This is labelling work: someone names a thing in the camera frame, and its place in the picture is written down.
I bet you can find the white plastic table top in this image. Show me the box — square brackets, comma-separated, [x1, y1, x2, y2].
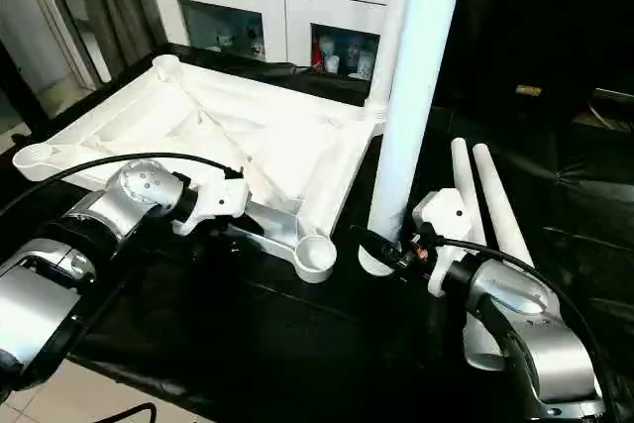
[11, 53, 388, 286]

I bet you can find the black work mat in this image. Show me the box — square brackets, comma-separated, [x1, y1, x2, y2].
[0, 41, 634, 423]

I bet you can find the grey curtain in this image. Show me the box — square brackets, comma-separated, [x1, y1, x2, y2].
[72, 0, 170, 83]

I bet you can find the black cabinet with gold label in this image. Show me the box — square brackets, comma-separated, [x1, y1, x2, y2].
[434, 0, 634, 115]

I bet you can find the white plastic table leg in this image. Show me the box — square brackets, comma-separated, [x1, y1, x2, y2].
[356, 0, 471, 279]
[449, 137, 490, 247]
[470, 142, 538, 271]
[363, 0, 416, 136]

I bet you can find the black floor cable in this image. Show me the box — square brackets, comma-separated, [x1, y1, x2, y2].
[105, 399, 159, 423]

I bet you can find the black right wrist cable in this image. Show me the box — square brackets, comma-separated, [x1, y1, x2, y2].
[429, 231, 618, 423]

